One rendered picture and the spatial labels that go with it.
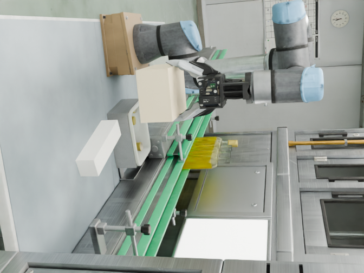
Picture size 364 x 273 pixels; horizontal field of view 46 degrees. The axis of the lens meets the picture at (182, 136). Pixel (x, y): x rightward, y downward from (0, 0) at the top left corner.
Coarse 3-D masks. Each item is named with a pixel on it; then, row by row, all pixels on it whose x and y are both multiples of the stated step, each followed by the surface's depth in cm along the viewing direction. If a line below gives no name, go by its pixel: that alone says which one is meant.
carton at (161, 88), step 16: (160, 64) 110; (144, 80) 97; (160, 80) 96; (176, 80) 103; (144, 96) 98; (160, 96) 97; (176, 96) 103; (144, 112) 99; (160, 112) 98; (176, 112) 102
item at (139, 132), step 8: (136, 104) 162; (136, 112) 171; (128, 120) 157; (136, 120) 173; (136, 128) 174; (144, 128) 174; (136, 136) 175; (144, 136) 175; (144, 144) 176; (136, 152) 160; (144, 152) 173; (136, 160) 161
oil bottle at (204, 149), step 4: (192, 148) 195; (196, 148) 195; (200, 148) 194; (204, 148) 194; (208, 148) 193; (212, 148) 193; (216, 148) 193; (192, 152) 192; (196, 152) 192; (200, 152) 191; (204, 152) 191; (208, 152) 191; (212, 152) 190; (216, 152) 190
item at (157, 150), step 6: (150, 138) 178; (156, 138) 178; (156, 144) 179; (162, 144) 179; (150, 150) 181; (156, 150) 179; (162, 150) 179; (150, 156) 182; (156, 156) 181; (162, 156) 180
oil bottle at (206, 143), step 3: (195, 141) 201; (198, 141) 201; (201, 141) 200; (204, 141) 200; (207, 141) 200; (210, 141) 199; (213, 141) 199; (216, 141) 199; (195, 144) 198; (198, 144) 198; (201, 144) 198; (204, 144) 197; (207, 144) 197; (210, 144) 197; (213, 144) 196; (216, 144) 196; (219, 144) 197; (219, 147) 196; (219, 150) 196
